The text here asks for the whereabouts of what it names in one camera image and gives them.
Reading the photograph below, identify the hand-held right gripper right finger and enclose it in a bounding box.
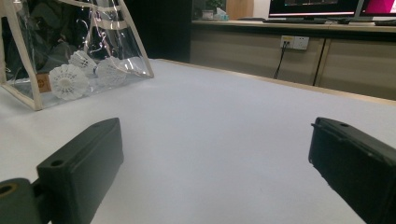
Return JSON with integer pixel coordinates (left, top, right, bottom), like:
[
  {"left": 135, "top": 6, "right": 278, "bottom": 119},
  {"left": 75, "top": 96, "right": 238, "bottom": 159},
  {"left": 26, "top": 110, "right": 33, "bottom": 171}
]
[{"left": 307, "top": 117, "right": 396, "bottom": 224}]

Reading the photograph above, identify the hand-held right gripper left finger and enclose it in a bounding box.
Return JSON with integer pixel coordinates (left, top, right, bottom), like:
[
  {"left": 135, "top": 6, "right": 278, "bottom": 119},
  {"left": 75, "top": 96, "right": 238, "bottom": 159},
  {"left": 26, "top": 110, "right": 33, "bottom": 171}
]
[{"left": 36, "top": 117, "right": 125, "bottom": 224}]

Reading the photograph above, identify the white plastic shuttlecock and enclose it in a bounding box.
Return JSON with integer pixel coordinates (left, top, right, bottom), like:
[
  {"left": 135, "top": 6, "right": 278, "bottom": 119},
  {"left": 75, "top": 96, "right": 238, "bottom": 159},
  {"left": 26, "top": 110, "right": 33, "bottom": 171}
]
[
  {"left": 68, "top": 49, "right": 98, "bottom": 76},
  {"left": 94, "top": 56, "right": 132, "bottom": 88},
  {"left": 49, "top": 63, "right": 91, "bottom": 101}
]

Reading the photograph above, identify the clear plastic bag beige trim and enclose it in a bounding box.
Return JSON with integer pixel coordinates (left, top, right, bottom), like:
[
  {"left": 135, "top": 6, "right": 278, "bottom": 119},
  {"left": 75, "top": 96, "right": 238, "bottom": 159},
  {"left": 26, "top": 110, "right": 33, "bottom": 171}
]
[{"left": 0, "top": 0, "right": 155, "bottom": 111}]

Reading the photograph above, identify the light wooden cabinet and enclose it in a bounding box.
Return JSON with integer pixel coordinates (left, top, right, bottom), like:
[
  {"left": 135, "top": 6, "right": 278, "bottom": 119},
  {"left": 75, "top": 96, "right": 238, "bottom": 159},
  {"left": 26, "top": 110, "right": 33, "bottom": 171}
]
[{"left": 190, "top": 20, "right": 396, "bottom": 101}]

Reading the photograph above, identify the black keyboard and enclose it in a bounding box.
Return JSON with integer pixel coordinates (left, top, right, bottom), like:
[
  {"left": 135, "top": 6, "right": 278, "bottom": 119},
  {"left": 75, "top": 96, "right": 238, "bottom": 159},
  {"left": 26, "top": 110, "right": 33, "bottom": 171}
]
[{"left": 262, "top": 18, "right": 351, "bottom": 25}]

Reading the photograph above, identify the monitor with pink screen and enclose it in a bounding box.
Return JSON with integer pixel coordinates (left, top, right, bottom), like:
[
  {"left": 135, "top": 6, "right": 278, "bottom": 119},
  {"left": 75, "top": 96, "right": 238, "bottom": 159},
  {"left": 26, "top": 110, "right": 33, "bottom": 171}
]
[{"left": 361, "top": 0, "right": 396, "bottom": 18}]

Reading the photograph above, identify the wide computer monitor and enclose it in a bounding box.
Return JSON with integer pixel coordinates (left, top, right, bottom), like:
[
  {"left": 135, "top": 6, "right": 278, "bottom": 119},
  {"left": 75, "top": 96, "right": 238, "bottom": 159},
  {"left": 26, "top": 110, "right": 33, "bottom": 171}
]
[{"left": 268, "top": 0, "right": 362, "bottom": 20}]

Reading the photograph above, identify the tissue box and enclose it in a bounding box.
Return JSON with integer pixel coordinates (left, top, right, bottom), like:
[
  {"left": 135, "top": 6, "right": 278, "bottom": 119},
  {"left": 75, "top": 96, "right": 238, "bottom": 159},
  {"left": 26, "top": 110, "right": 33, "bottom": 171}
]
[{"left": 214, "top": 7, "right": 230, "bottom": 21}]

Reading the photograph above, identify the black wall socket cable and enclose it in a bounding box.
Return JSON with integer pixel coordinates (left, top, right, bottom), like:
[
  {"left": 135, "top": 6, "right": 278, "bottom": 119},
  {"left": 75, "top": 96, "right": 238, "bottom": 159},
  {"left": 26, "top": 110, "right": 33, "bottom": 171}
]
[{"left": 273, "top": 41, "right": 288, "bottom": 80}]

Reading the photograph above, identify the white wall socket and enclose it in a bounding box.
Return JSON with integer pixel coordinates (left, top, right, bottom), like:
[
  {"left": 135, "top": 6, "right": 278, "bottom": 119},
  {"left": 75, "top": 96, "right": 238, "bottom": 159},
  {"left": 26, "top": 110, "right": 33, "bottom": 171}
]
[{"left": 279, "top": 35, "right": 310, "bottom": 50}]

